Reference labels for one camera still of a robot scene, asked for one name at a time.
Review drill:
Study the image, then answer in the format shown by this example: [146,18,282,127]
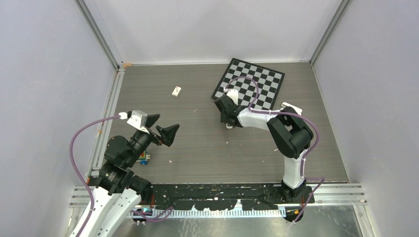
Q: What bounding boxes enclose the small white domino tile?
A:
[172,86,182,97]

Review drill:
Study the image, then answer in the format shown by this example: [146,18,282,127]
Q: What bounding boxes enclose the black white chessboard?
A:
[211,58,285,110]

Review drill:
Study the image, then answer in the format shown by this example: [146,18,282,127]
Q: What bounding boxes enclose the left aluminium corner post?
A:
[75,0,121,72]

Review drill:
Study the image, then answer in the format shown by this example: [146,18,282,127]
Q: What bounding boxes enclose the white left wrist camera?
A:
[127,110,148,131]

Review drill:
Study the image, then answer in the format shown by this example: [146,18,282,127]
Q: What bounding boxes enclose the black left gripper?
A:
[126,114,179,165]

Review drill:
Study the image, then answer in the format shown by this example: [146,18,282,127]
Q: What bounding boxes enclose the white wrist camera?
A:
[127,110,148,131]
[226,89,239,105]

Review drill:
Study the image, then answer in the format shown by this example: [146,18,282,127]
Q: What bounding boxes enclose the white staple box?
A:
[281,102,302,116]

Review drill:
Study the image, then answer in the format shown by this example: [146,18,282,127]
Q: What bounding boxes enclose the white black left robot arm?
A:
[69,110,180,237]

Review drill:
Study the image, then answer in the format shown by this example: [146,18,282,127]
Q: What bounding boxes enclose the right aluminium corner post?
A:
[309,0,352,67]

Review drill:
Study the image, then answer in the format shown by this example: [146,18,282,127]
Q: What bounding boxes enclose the colourful wooden toy car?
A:
[136,151,151,165]

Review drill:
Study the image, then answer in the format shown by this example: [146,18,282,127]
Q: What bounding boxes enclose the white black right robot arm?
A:
[214,94,314,203]

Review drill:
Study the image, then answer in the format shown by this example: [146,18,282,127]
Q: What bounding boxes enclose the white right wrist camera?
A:
[226,89,239,105]

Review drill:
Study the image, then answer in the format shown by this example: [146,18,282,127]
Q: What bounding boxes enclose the aluminium corner post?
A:
[309,0,352,67]
[75,0,121,72]

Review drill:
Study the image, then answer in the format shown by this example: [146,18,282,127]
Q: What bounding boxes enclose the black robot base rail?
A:
[139,183,314,211]

